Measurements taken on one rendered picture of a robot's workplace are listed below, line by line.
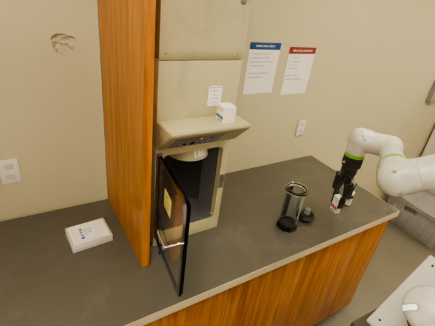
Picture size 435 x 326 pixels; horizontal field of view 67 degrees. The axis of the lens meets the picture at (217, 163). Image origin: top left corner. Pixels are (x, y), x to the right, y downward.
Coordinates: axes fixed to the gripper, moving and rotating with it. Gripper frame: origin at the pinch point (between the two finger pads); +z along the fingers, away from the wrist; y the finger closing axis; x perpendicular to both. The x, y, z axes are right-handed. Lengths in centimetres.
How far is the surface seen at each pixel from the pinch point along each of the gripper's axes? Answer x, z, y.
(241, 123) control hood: -65, -47, 9
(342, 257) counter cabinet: 8.5, 33.6, 8.4
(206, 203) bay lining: -69, -1, -6
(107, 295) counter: -114, 10, 27
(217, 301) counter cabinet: -72, 23, 28
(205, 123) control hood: -79, -47, 9
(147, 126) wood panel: -100, -50, 17
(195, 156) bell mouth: -79, -30, 0
